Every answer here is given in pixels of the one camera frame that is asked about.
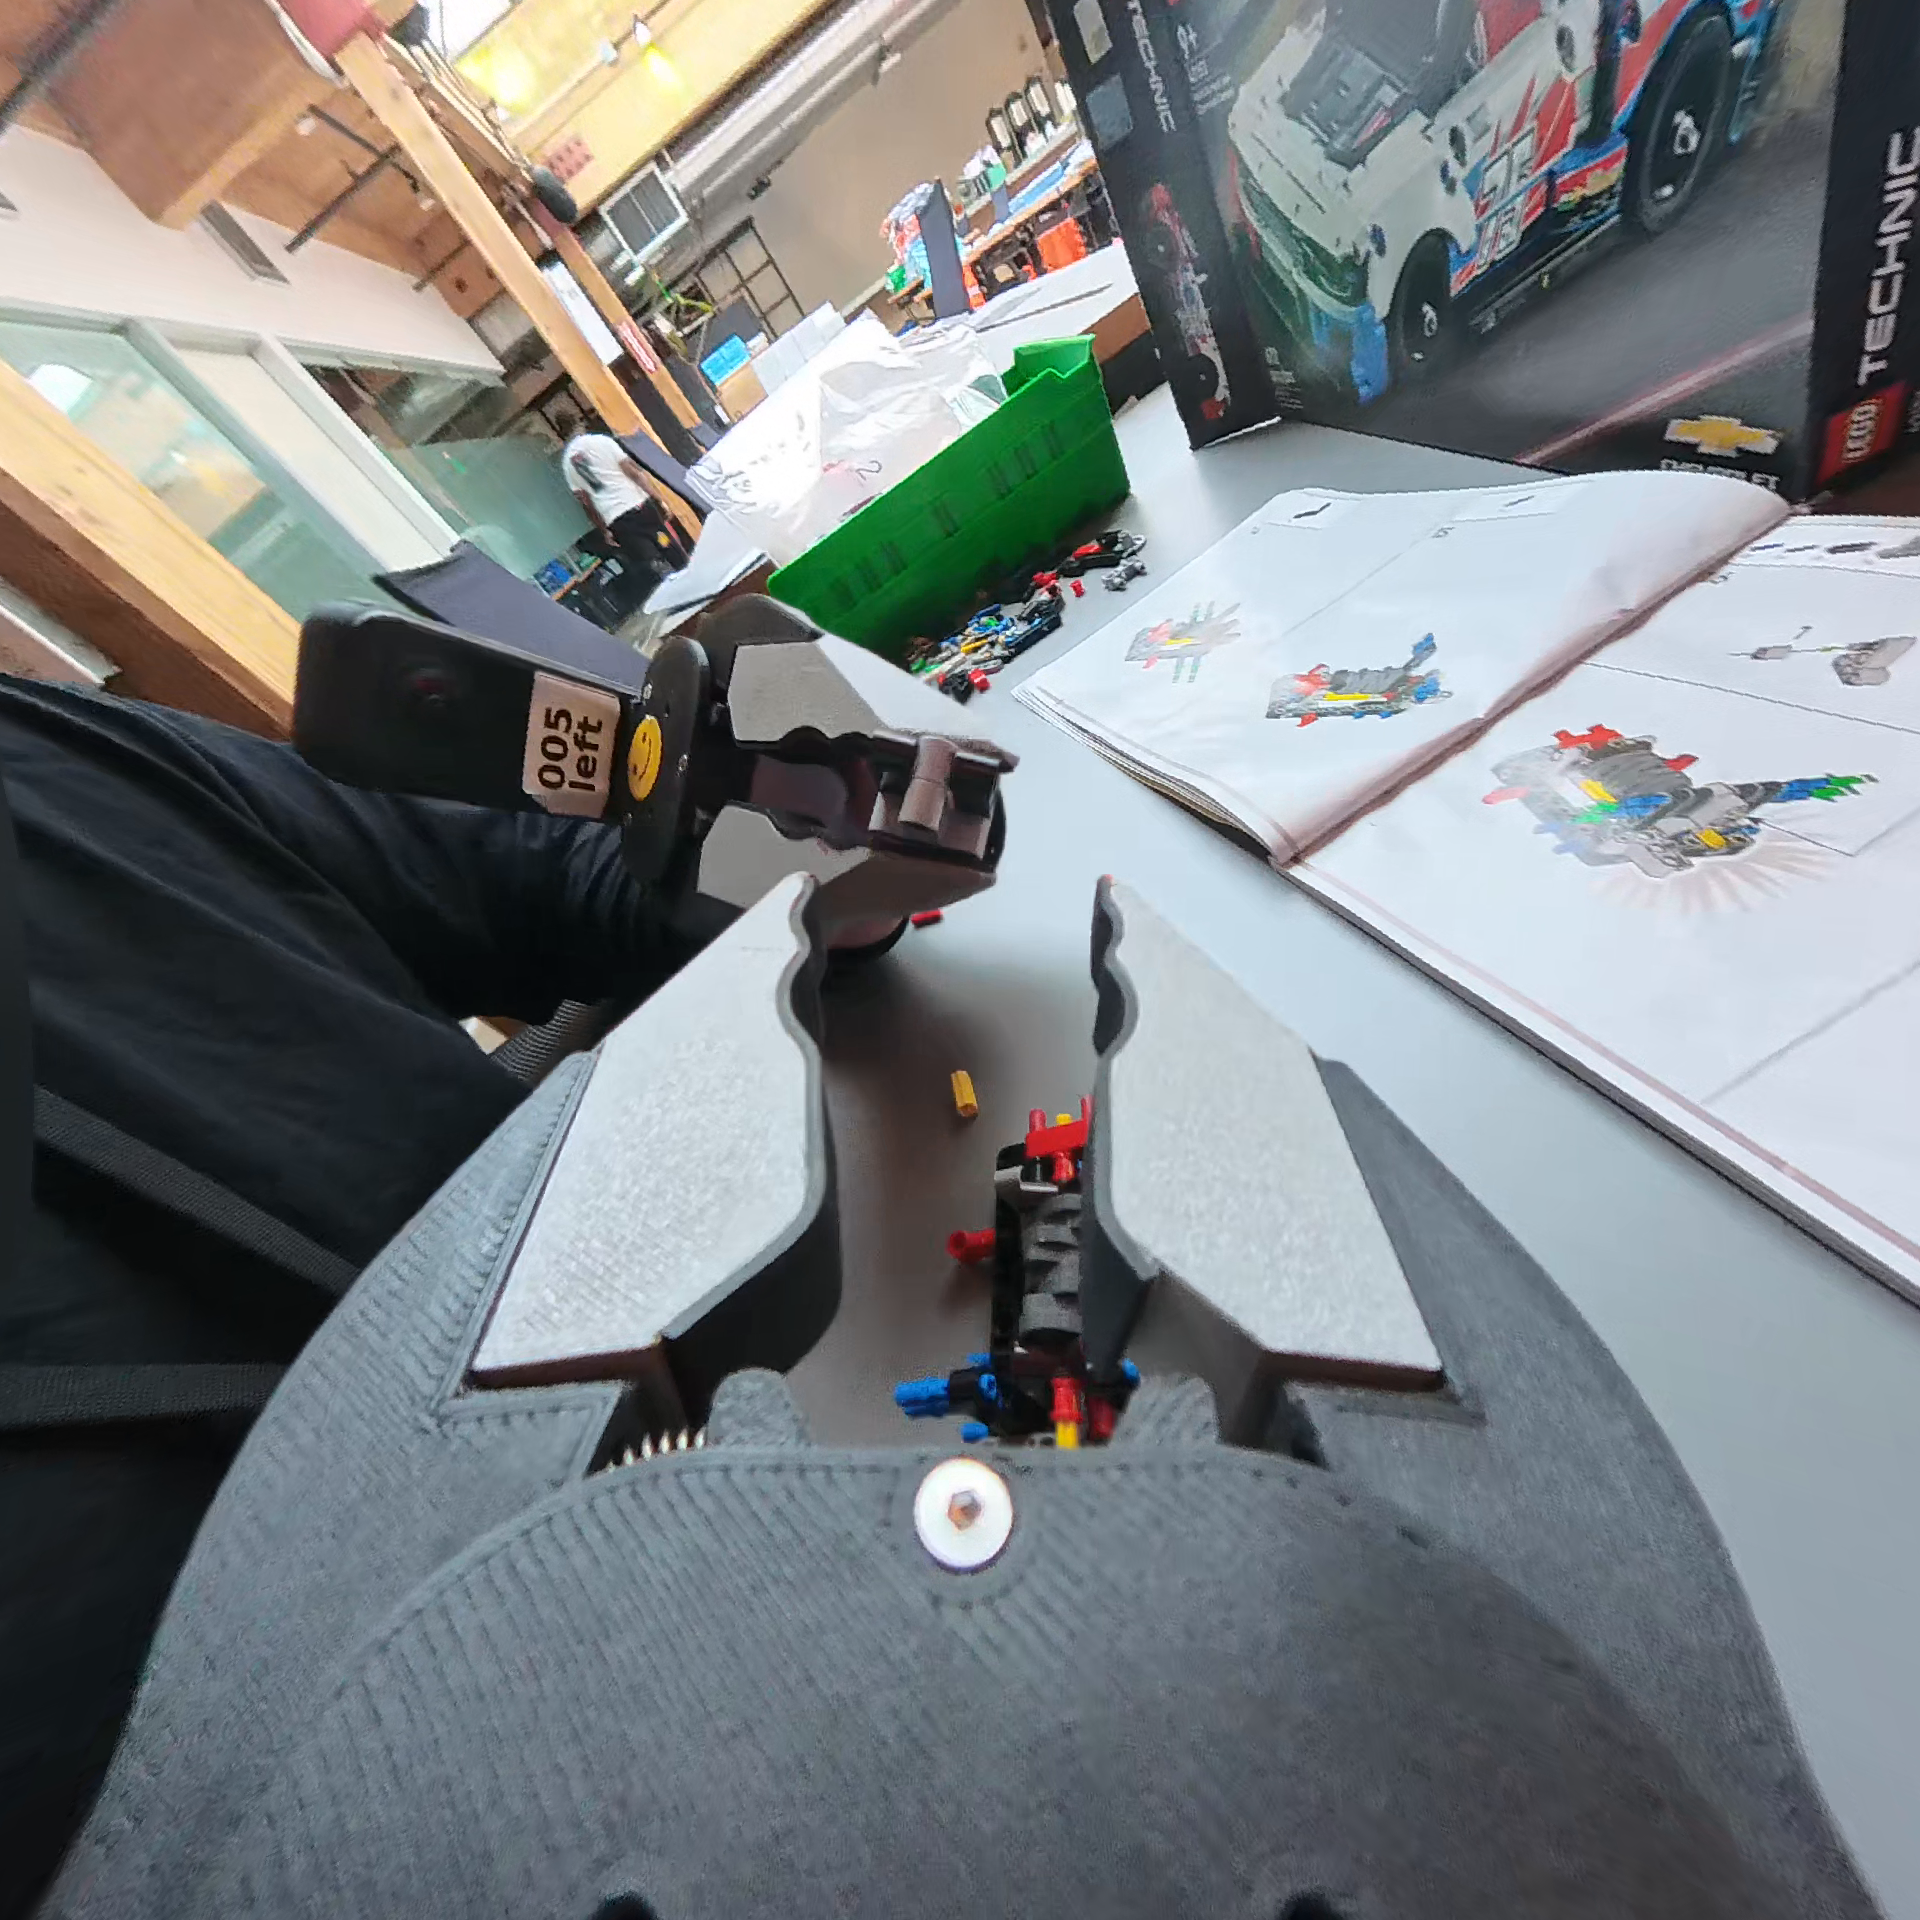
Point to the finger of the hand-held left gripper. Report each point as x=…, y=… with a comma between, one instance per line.
x=885, y=893
x=809, y=697

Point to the lego chassis assembly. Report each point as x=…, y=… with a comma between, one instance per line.
x=1043, y=1260

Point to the lego instruction booklet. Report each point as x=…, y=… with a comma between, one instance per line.
x=1500, y=751

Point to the pile of loose lego parts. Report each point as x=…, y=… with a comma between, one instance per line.
x=1018, y=615

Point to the green plastic bin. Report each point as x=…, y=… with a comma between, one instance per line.
x=960, y=497

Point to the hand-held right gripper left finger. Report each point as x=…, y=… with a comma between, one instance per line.
x=676, y=1185

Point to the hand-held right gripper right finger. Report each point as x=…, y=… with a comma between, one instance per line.
x=1261, y=1200

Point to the lego set box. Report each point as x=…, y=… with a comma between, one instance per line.
x=1500, y=225

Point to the wooden table leg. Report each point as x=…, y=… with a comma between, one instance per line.
x=134, y=555

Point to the black office chair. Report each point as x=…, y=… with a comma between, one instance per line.
x=496, y=601

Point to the clear plastic bag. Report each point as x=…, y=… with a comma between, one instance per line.
x=840, y=420

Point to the person's left forearm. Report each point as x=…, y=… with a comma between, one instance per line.
x=225, y=810

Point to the shelf of colourful bins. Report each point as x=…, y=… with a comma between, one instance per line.
x=1003, y=209

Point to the grey T-shaped lego connector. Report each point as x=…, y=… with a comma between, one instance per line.
x=930, y=780

